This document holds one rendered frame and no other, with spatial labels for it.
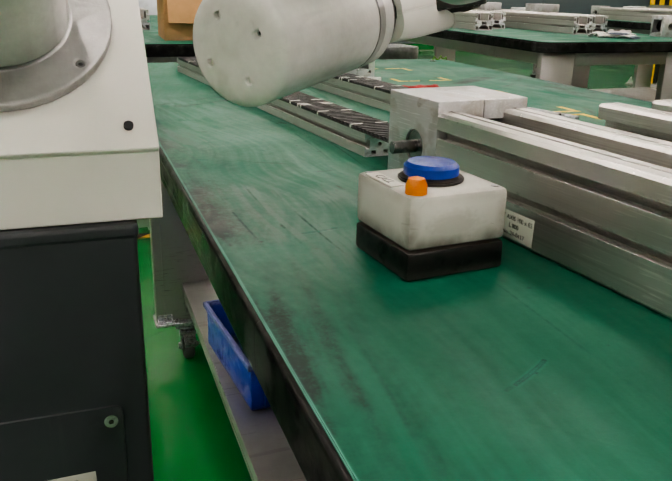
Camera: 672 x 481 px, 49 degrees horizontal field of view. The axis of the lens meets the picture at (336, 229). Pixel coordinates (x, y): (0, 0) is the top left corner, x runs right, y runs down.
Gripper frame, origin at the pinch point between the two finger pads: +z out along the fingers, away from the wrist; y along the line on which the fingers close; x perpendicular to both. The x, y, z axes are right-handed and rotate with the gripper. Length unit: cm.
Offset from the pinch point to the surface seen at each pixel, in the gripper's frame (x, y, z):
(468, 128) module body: -9.9, 9.2, -14.0
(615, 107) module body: -12.2, 17.3, 3.5
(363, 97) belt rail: -19, -32, 38
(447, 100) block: -8.5, 5.5, -9.8
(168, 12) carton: -9, -159, 124
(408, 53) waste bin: -77, -226, 435
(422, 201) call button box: -10.7, 12.3, -29.6
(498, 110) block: -10.4, 8.8, -5.8
